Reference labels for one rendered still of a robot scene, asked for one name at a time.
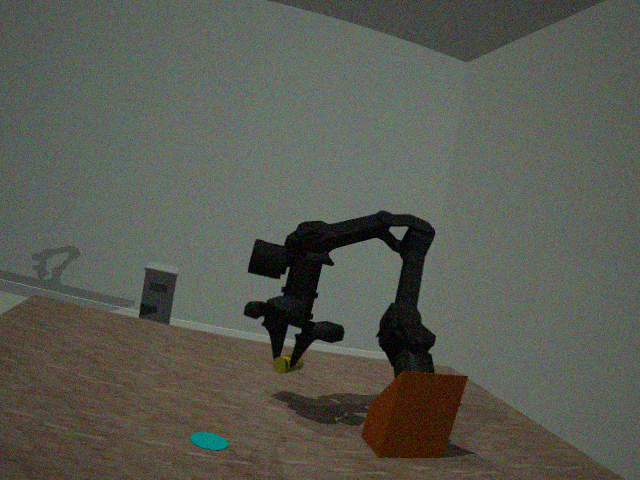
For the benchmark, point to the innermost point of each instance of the cyan circle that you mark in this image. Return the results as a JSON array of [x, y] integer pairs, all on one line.
[[209, 441]]

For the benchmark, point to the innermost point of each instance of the yellow tall cylinder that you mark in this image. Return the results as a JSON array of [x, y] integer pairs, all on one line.
[[281, 364]]

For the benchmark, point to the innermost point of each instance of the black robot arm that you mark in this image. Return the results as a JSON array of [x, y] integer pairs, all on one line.
[[404, 339]]

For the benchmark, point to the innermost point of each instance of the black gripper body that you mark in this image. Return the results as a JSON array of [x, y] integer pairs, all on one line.
[[325, 331]]

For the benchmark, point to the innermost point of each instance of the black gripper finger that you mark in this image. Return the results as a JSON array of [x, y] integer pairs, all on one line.
[[277, 336], [302, 342]]

